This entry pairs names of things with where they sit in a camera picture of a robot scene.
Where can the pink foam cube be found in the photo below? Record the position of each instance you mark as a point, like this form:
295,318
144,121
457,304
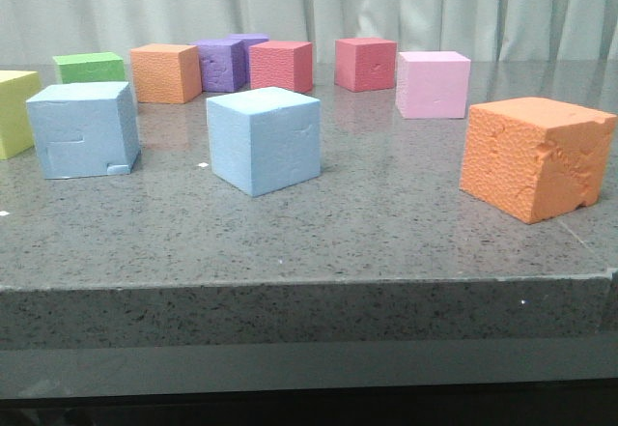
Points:
432,84

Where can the scuffed light blue foam cube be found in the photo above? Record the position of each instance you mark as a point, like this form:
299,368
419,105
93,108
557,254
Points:
84,129

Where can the white pleated curtain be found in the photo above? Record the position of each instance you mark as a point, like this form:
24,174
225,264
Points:
32,31

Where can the red foam cube left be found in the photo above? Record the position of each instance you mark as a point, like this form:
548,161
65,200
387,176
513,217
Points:
284,64

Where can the purple foam cube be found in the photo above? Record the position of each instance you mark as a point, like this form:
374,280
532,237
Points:
249,39
222,64

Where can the damaged orange foam cube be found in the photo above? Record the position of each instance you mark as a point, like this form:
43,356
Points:
536,158

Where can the rear purple foam cube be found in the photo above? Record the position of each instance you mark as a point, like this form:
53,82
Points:
249,39

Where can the smooth light blue foam cube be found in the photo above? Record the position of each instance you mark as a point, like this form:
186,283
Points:
265,139

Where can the yellow foam cube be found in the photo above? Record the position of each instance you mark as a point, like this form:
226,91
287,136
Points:
16,88

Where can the green foam cube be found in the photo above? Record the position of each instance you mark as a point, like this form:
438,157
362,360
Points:
90,67

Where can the small orange foam cube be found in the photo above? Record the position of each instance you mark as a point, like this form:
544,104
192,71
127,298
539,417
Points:
166,73

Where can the red foam cube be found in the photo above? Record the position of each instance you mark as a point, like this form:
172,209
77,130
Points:
284,64
365,64

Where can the red foam cube right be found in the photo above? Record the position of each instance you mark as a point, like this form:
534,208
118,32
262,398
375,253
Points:
365,64

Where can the front purple foam cube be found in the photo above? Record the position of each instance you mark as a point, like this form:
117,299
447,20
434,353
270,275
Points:
222,64

